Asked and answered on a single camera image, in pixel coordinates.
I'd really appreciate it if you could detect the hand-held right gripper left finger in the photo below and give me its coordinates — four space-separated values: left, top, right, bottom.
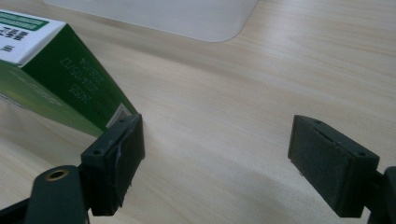
79 113 146 217

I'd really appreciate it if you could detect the translucent white plastic mat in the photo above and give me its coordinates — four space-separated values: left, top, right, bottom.
42 0 260 43

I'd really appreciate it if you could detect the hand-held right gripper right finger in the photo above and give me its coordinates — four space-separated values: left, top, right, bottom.
287 114 381 218

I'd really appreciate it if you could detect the green and white carton box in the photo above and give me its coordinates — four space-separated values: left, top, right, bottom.
0 8 139 138

